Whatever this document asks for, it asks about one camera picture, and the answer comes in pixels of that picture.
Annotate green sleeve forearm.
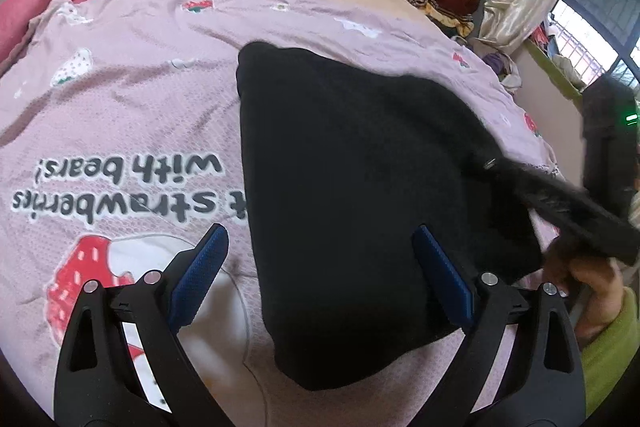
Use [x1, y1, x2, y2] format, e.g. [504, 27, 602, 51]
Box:
[582, 287, 639, 416]

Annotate black sweater orange cuffs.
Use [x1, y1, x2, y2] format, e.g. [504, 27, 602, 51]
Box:
[236, 42, 542, 391]

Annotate right hand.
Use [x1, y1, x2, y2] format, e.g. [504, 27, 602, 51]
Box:
[542, 236, 625, 348]

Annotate window with grille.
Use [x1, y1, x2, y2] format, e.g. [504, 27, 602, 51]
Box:
[547, 0, 639, 93]

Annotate lilac strawberry print bedsheet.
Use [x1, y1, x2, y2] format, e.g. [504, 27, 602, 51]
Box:
[1, 0, 556, 426]

